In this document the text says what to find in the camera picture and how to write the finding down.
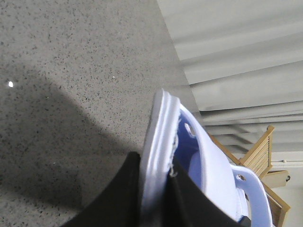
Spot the wooden folding chair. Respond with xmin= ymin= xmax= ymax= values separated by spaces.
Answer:
xmin=231 ymin=125 xmax=292 ymax=225

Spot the pale grey-green curtain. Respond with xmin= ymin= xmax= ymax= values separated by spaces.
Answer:
xmin=158 ymin=0 xmax=303 ymax=188

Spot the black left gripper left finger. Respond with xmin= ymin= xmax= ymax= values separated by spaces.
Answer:
xmin=63 ymin=152 xmax=140 ymax=227

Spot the light blue slipper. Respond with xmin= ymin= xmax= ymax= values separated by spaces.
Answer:
xmin=231 ymin=165 xmax=273 ymax=227
xmin=139 ymin=89 xmax=241 ymax=226

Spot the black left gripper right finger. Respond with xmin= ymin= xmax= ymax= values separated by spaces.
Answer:
xmin=171 ymin=162 xmax=249 ymax=227

